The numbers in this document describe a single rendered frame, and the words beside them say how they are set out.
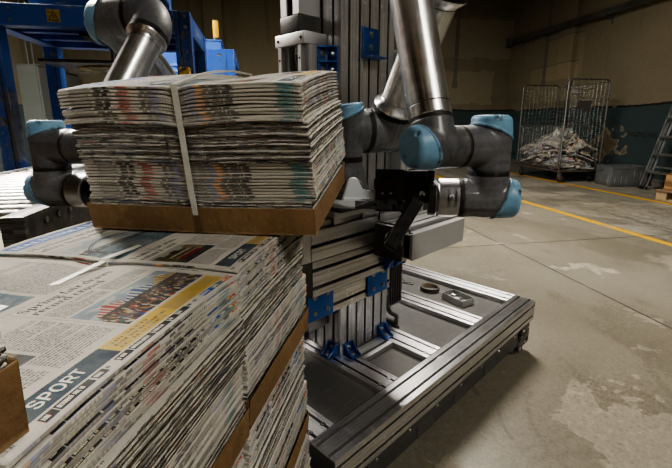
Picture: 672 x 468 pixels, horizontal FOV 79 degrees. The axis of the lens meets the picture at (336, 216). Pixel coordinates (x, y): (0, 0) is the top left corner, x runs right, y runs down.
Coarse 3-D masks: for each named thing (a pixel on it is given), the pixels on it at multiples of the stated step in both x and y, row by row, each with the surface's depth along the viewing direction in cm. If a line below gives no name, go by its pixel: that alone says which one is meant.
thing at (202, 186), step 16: (208, 80) 68; (160, 96) 57; (192, 96) 56; (160, 112) 58; (192, 112) 57; (176, 128) 60; (192, 128) 59; (176, 144) 60; (192, 144) 59; (176, 160) 61; (192, 160) 60; (176, 176) 62; (192, 176) 62; (208, 176) 61; (176, 192) 63; (208, 192) 62
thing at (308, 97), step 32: (224, 96) 55; (256, 96) 55; (288, 96) 55; (320, 96) 66; (224, 128) 57; (256, 128) 57; (288, 128) 56; (320, 128) 62; (224, 160) 59; (256, 160) 58; (288, 160) 58; (320, 160) 63; (224, 192) 62; (256, 192) 61; (288, 192) 60; (320, 192) 63
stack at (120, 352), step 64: (0, 256) 57; (64, 256) 54; (128, 256) 54; (192, 256) 53; (256, 256) 55; (0, 320) 37; (64, 320) 36; (128, 320) 36; (192, 320) 39; (256, 320) 56; (64, 384) 27; (128, 384) 30; (192, 384) 38; (256, 384) 56; (64, 448) 25; (128, 448) 30; (192, 448) 39; (256, 448) 58
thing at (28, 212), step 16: (32, 208) 98; (48, 208) 100; (64, 208) 108; (80, 208) 118; (0, 224) 89; (16, 224) 89; (32, 224) 93; (48, 224) 100; (64, 224) 108; (16, 240) 90
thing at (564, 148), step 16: (608, 80) 674; (608, 96) 680; (560, 112) 790; (560, 128) 728; (528, 144) 775; (544, 144) 723; (560, 144) 685; (576, 144) 697; (544, 160) 774; (560, 160) 689; (576, 160) 705; (592, 160) 704; (560, 176) 701
